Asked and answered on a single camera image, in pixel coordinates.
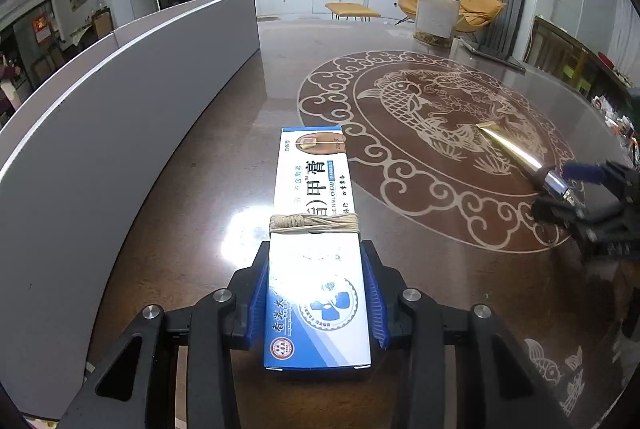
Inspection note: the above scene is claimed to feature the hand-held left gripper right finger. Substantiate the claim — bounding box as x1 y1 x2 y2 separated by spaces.
359 239 573 429

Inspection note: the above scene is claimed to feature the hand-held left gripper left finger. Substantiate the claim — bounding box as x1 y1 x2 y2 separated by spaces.
60 239 273 429

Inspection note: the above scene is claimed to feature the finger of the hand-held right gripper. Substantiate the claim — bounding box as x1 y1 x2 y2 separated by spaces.
562 161 621 184
531 196 591 235

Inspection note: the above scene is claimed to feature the small bottle with silver cap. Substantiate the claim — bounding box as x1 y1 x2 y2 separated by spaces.
475 120 576 202

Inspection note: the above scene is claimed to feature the blue and white cream box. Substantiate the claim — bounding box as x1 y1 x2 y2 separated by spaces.
262 125 373 382

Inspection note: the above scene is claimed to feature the brown patterned desktop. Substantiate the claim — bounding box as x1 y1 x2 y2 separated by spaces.
85 16 640 429

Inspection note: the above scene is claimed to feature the beige rubber band bundle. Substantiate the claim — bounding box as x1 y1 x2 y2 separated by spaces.
268 213 360 236

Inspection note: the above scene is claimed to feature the dark flat slab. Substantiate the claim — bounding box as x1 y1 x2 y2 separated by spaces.
452 36 527 72

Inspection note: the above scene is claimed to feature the grey partition panel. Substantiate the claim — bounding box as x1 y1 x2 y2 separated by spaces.
114 0 262 110
0 34 201 420

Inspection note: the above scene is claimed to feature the glass tank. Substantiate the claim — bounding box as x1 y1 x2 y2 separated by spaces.
414 0 462 46

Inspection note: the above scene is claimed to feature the orange bench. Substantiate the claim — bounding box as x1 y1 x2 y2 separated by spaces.
325 1 382 20

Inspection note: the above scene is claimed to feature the white television cabinet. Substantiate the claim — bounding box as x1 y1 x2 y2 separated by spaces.
254 0 418 17

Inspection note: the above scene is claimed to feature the red sign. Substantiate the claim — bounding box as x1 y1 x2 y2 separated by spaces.
32 11 53 44

